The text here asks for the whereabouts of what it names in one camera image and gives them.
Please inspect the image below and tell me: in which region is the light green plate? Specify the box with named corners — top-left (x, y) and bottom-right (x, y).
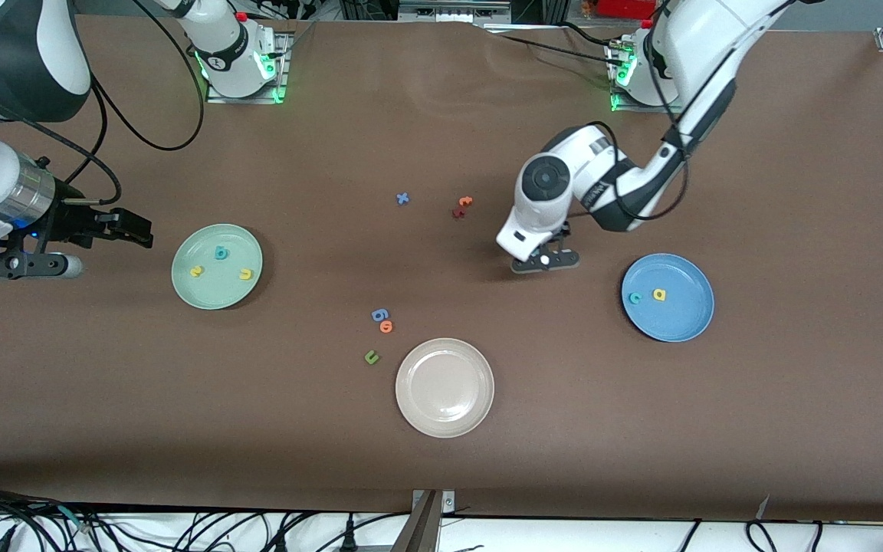
top-left (171, 223), bottom-right (264, 311)

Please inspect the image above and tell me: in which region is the beige plate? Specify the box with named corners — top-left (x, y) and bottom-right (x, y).
top-left (395, 337), bottom-right (495, 439)

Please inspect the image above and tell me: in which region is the grey equipment box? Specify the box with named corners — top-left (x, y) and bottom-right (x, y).
top-left (398, 0), bottom-right (515, 24)

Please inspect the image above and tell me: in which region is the aluminium profile beam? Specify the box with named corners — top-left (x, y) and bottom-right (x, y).
top-left (390, 489), bottom-right (445, 552)

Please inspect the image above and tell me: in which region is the red box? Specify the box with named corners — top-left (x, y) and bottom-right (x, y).
top-left (597, 0), bottom-right (661, 20)

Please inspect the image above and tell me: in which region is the blue plate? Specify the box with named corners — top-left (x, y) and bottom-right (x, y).
top-left (621, 253), bottom-right (715, 343)

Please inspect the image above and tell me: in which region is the brown table cover sheet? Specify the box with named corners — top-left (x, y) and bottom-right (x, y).
top-left (0, 14), bottom-right (883, 524)

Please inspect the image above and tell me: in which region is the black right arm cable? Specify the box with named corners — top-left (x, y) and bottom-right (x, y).
top-left (0, 0), bottom-right (206, 206)

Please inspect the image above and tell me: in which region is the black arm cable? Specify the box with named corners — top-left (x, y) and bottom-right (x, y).
top-left (0, 0), bottom-right (206, 206)
top-left (564, 0), bottom-right (691, 223)

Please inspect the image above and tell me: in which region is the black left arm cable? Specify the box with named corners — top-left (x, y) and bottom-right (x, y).
top-left (564, 0), bottom-right (691, 223)

